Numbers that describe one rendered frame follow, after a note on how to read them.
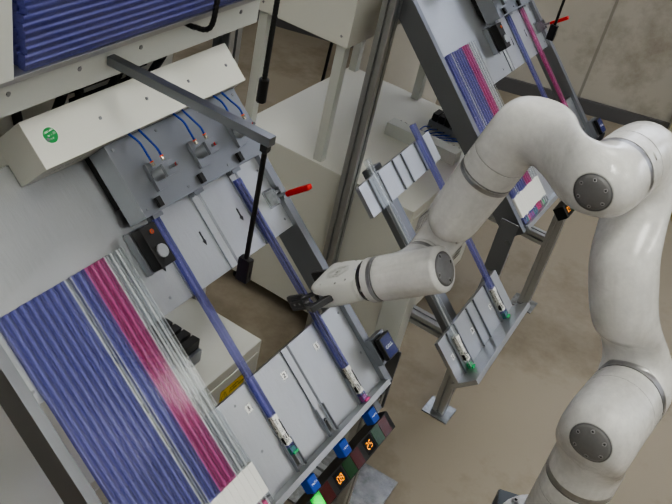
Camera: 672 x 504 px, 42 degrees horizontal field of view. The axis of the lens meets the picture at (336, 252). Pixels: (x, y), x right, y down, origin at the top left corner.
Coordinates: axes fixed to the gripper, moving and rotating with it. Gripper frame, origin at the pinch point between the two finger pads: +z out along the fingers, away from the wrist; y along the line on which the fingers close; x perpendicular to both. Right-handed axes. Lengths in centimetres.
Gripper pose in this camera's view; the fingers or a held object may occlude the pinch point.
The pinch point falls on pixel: (306, 290)
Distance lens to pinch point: 168.5
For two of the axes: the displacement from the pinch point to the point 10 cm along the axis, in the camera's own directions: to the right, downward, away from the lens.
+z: -7.8, 1.5, 6.1
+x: 4.1, 8.6, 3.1
